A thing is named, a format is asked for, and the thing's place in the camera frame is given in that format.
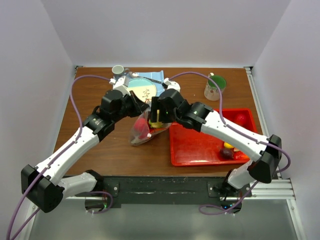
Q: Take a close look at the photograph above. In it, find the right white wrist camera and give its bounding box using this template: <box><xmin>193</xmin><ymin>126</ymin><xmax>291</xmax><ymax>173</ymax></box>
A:
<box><xmin>162</xmin><ymin>78</ymin><xmax>181</xmax><ymax>92</ymax></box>

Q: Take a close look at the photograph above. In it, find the floral mug green inside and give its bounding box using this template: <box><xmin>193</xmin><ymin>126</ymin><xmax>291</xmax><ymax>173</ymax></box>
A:
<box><xmin>204</xmin><ymin>72</ymin><xmax>227</xmax><ymax>101</ymax></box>

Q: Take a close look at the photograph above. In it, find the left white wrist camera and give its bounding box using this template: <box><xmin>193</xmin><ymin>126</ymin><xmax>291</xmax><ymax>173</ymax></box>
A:
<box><xmin>109</xmin><ymin>76</ymin><xmax>130</xmax><ymax>95</ymax></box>

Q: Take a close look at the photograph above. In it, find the clear zip top bag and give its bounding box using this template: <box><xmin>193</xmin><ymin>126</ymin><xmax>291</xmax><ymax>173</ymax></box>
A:
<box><xmin>129</xmin><ymin>108</ymin><xmax>172</xmax><ymax>146</ymax></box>

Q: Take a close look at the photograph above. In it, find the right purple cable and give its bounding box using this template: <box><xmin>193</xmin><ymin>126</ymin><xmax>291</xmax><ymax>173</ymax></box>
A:
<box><xmin>169</xmin><ymin>71</ymin><xmax>292</xmax><ymax>173</ymax></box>

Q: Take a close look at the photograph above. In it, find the grey toy fish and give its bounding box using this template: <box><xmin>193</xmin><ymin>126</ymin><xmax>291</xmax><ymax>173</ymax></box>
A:
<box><xmin>129</xmin><ymin>136</ymin><xmax>150</xmax><ymax>147</ymax></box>

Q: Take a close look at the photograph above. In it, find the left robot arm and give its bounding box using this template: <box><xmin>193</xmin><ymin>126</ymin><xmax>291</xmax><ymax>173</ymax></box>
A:
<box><xmin>21</xmin><ymin>90</ymin><xmax>149</xmax><ymax>213</ymax></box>

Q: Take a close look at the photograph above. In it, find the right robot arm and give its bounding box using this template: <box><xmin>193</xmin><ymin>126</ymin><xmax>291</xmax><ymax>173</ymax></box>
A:
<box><xmin>150</xmin><ymin>89</ymin><xmax>282</xmax><ymax>197</ymax></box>

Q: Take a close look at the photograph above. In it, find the cream and teal plate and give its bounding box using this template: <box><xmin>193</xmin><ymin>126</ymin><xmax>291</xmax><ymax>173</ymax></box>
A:
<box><xmin>128</xmin><ymin>77</ymin><xmax>157</xmax><ymax>104</ymax></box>

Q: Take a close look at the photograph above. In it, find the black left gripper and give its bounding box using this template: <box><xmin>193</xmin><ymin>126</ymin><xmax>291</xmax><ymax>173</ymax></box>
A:
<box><xmin>112</xmin><ymin>90</ymin><xmax>150</xmax><ymax>123</ymax></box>

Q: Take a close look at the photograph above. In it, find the red textured lychee fruit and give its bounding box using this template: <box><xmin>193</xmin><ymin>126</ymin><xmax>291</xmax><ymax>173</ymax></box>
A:
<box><xmin>234</xmin><ymin>113</ymin><xmax>247</xmax><ymax>126</ymax></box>

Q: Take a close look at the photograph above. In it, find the purple cable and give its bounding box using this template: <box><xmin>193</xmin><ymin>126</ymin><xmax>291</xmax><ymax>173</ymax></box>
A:
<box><xmin>169</xmin><ymin>71</ymin><xmax>292</xmax><ymax>173</ymax></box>
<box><xmin>6</xmin><ymin>74</ymin><xmax>111</xmax><ymax>240</ymax></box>

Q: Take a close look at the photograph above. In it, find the red apple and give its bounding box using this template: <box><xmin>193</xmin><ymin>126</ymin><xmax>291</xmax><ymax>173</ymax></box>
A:
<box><xmin>133</xmin><ymin>118</ymin><xmax>149</xmax><ymax>139</ymax></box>

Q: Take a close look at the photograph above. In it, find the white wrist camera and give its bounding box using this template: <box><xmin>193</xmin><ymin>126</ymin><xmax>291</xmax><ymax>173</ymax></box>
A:
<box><xmin>109</xmin><ymin>76</ymin><xmax>130</xmax><ymax>95</ymax></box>
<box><xmin>162</xmin><ymin>78</ymin><xmax>181</xmax><ymax>92</ymax></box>

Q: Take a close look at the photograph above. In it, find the yellow lemon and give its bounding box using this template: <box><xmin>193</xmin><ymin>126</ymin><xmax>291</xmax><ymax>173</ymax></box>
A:
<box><xmin>223</xmin><ymin>142</ymin><xmax>234</xmax><ymax>149</ymax></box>

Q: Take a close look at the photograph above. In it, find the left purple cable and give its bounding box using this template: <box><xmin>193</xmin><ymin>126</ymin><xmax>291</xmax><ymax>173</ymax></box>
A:
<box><xmin>6</xmin><ymin>74</ymin><xmax>111</xmax><ymax>240</ymax></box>

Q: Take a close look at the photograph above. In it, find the grey mug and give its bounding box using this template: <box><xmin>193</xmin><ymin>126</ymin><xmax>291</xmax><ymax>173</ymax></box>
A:
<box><xmin>111</xmin><ymin>64</ymin><xmax>130</xmax><ymax>78</ymax></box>

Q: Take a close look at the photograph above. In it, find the red pink peach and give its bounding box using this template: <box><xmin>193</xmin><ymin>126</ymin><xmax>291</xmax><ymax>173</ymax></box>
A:
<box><xmin>233</xmin><ymin>151</ymin><xmax>250</xmax><ymax>161</ymax></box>

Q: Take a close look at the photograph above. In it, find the metal spoon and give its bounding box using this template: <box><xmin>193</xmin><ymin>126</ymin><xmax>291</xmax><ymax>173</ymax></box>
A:
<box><xmin>128</xmin><ymin>71</ymin><xmax>162</xmax><ymax>84</ymax></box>

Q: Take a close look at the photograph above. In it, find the red plastic tray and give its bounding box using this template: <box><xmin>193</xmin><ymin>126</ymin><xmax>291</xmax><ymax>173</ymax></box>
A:
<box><xmin>169</xmin><ymin>122</ymin><xmax>248</xmax><ymax>167</ymax></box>

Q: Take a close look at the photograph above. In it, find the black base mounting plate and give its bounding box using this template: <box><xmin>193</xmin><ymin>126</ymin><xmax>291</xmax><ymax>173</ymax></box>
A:
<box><xmin>69</xmin><ymin>175</ymin><xmax>253</xmax><ymax>210</ymax></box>

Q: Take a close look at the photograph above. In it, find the yellow apple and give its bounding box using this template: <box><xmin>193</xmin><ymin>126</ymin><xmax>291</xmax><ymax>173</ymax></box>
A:
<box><xmin>149</xmin><ymin>121</ymin><xmax>164</xmax><ymax>129</ymax></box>

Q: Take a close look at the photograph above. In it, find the blue checked cloth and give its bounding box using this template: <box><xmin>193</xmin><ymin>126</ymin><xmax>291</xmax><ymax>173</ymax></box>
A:
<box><xmin>128</xmin><ymin>70</ymin><xmax>165</xmax><ymax>96</ymax></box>

